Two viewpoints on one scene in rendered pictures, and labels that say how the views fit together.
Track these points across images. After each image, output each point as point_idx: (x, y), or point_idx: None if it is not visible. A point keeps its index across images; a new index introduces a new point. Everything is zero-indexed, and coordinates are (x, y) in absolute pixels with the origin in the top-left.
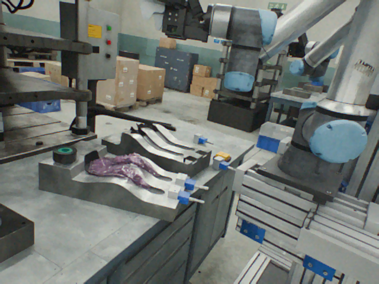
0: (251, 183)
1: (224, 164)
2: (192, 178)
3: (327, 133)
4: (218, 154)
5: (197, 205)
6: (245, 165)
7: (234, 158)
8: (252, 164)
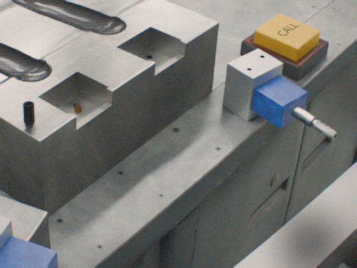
0: None
1: (275, 97)
2: (95, 191)
3: None
4: (263, 34)
5: (162, 264)
6: (300, 241)
7: (345, 46)
8: (353, 221)
